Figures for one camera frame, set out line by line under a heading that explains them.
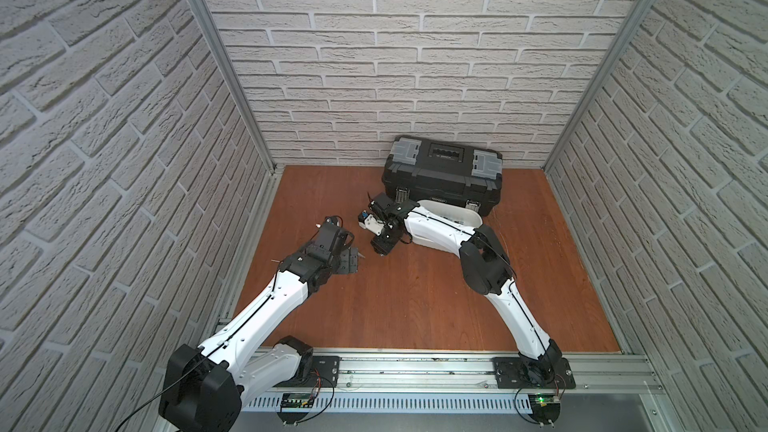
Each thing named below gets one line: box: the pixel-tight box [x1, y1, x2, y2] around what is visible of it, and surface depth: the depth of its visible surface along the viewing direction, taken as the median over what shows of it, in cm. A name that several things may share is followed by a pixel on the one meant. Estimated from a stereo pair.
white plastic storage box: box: [411, 199, 483, 234], surface depth 102 cm
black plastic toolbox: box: [382, 135, 503, 217], surface depth 100 cm
